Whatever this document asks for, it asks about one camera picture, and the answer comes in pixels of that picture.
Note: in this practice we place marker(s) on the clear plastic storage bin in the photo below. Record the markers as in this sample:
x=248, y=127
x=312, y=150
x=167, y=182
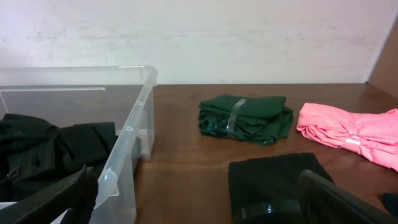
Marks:
x=74, y=95

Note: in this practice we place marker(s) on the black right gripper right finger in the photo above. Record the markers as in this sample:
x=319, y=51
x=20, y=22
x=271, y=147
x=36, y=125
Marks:
x=322, y=201

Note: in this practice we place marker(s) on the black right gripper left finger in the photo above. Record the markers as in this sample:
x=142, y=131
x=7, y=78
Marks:
x=73, y=197

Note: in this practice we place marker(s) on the dark green garment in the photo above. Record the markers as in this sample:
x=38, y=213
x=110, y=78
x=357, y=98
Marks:
x=261, y=121

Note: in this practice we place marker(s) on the black folded garment on table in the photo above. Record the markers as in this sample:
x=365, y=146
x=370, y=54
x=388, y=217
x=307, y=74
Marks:
x=264, y=190

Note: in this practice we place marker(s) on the pink folded garment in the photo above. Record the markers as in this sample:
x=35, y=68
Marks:
x=373, y=136

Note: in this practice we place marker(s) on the black garment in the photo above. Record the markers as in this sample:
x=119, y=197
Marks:
x=264, y=190
x=36, y=154

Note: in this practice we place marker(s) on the dark navy folded garment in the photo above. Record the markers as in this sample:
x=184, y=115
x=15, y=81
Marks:
x=390, y=201

